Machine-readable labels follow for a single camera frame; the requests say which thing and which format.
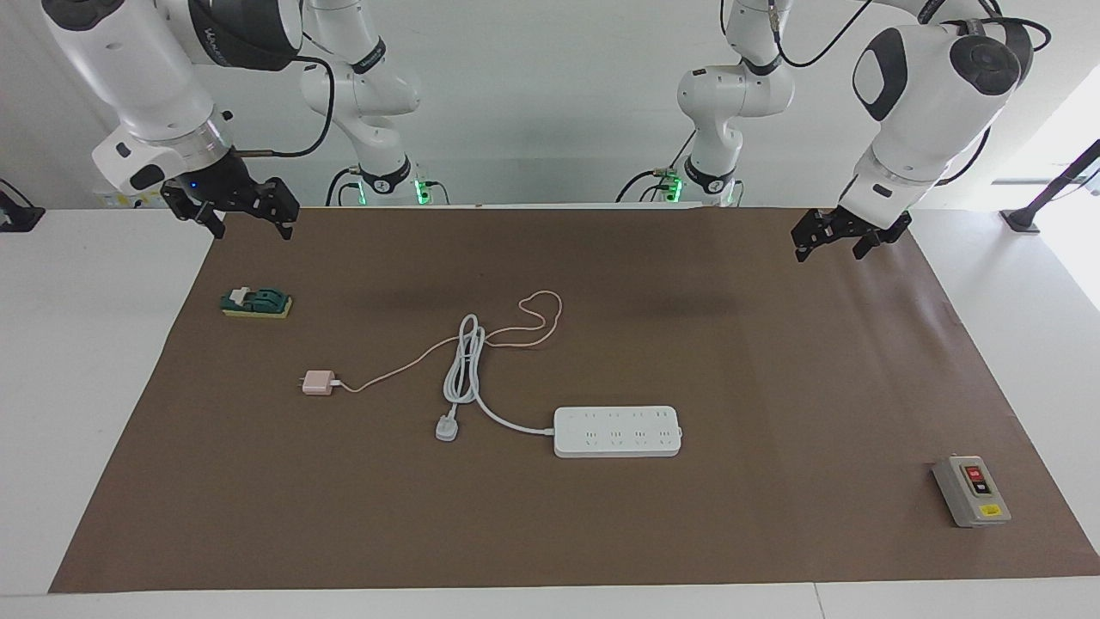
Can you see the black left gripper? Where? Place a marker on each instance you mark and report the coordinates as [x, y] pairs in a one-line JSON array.
[[838, 225]]

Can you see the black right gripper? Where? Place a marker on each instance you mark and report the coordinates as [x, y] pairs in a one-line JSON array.
[[228, 189]]

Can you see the pink charger adapter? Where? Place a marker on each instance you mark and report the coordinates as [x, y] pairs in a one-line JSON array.
[[318, 383]]

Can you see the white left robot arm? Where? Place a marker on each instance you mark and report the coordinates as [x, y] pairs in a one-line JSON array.
[[928, 94]]

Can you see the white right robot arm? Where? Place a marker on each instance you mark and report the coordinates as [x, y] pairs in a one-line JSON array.
[[146, 77]]

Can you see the white power strip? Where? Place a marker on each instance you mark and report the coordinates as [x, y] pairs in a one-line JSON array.
[[617, 432]]

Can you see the white box yellow labels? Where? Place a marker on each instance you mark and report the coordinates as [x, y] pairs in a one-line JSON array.
[[112, 199]]

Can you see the grey push button box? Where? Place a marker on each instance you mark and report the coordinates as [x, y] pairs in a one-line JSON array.
[[971, 494]]

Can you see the brown paper mat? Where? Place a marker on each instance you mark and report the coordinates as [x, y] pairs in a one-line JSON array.
[[550, 516]]

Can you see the green knife switch yellow base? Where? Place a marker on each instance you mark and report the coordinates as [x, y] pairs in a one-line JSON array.
[[258, 301]]

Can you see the black clamp mount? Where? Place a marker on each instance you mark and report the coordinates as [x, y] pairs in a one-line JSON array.
[[17, 219]]

